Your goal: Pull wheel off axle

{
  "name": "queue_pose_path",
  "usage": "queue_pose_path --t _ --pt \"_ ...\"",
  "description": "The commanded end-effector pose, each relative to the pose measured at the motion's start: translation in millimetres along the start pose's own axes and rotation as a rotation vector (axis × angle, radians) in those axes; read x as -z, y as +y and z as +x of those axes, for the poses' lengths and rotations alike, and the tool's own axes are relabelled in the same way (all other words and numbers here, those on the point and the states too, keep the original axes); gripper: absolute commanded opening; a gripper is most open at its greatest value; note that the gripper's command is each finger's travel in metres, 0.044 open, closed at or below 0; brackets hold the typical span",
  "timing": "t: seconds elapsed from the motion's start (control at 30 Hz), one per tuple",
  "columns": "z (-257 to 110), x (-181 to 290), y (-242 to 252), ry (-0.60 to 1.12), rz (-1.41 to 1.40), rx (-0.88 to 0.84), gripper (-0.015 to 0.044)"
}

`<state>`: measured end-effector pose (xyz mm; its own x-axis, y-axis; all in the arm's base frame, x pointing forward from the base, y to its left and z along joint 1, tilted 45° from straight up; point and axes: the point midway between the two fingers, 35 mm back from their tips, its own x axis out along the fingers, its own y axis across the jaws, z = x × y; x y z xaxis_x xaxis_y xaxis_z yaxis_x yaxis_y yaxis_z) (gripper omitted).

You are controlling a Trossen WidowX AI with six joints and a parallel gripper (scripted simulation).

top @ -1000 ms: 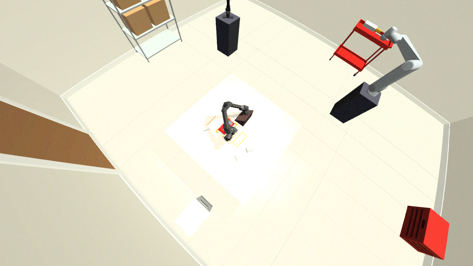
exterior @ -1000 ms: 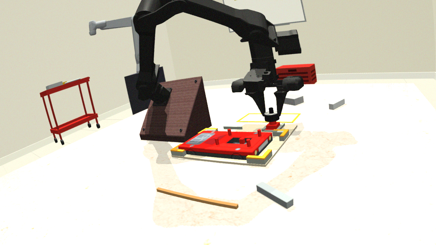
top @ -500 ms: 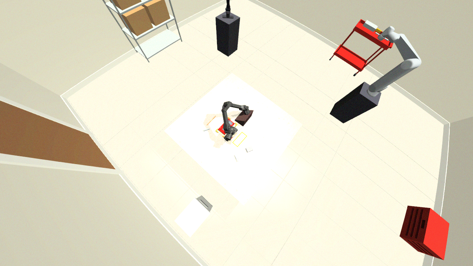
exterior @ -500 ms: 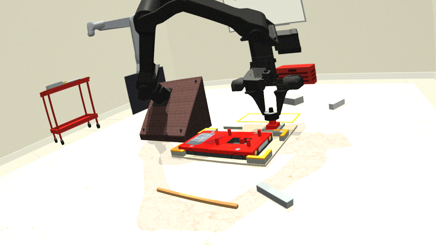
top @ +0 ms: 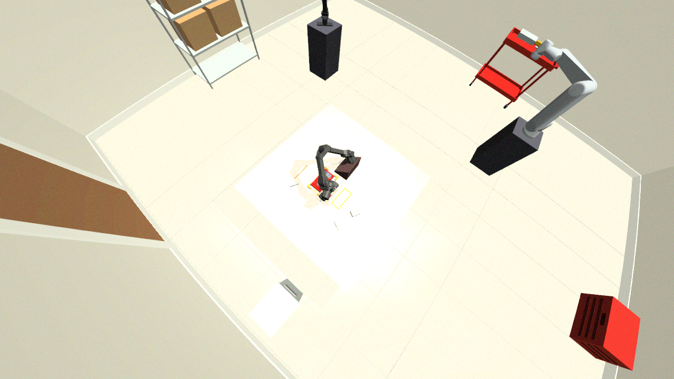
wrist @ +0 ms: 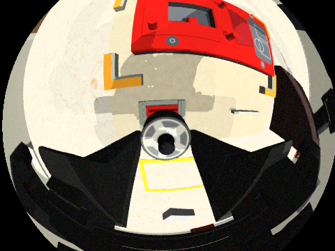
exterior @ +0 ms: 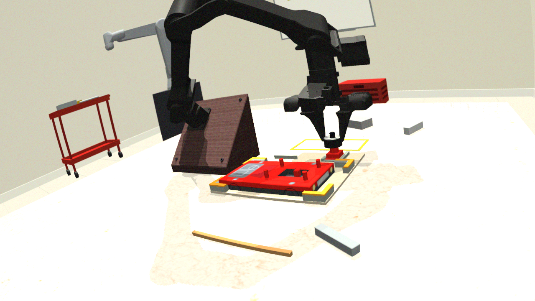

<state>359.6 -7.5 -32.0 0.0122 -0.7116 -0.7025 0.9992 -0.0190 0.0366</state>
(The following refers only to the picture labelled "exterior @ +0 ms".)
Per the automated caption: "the thin orange wooden stick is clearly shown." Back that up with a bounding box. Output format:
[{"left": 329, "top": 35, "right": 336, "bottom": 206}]
[{"left": 192, "top": 230, "right": 293, "bottom": 257}]

